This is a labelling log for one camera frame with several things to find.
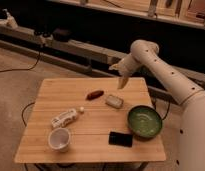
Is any black cable on floor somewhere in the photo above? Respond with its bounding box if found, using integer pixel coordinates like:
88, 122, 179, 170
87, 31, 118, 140
0, 49, 42, 75

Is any black rectangular sponge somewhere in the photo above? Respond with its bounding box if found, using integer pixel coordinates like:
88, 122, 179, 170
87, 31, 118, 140
109, 132, 133, 147

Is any white object on ledge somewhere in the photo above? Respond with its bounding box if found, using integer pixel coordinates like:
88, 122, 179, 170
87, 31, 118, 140
0, 9, 18, 29

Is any white plastic bottle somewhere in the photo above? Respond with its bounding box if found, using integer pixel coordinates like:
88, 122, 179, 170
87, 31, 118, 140
51, 107, 85, 129

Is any green bowl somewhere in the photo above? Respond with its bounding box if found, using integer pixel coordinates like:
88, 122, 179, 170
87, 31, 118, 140
127, 105, 163, 139

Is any white cup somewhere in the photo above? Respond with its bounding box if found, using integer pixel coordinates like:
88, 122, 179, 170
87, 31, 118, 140
48, 128, 71, 152

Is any white sponge block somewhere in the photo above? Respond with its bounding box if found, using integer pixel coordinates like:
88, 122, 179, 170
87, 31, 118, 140
105, 95, 123, 109

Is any reddish brown pepper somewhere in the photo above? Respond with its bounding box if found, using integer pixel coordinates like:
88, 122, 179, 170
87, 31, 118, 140
86, 90, 104, 100

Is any black device on ledge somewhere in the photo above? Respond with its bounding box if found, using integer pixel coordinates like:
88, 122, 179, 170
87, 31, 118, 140
52, 28, 72, 42

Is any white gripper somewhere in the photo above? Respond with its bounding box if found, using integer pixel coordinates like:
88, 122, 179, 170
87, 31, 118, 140
109, 54, 142, 89

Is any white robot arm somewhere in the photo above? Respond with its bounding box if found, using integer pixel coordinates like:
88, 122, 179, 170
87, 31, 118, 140
109, 40, 205, 171

